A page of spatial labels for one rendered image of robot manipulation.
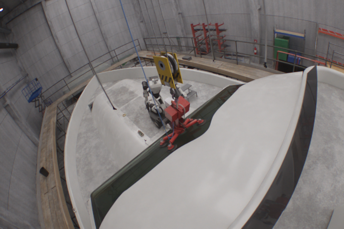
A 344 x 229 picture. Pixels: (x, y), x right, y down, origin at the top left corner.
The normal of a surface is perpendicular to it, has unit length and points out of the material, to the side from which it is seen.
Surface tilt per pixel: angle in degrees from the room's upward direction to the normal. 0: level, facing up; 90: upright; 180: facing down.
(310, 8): 90
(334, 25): 90
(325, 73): 90
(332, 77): 90
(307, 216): 0
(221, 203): 21
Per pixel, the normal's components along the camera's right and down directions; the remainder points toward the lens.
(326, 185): -0.24, -0.79
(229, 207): -0.49, -0.81
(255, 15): -0.73, 0.53
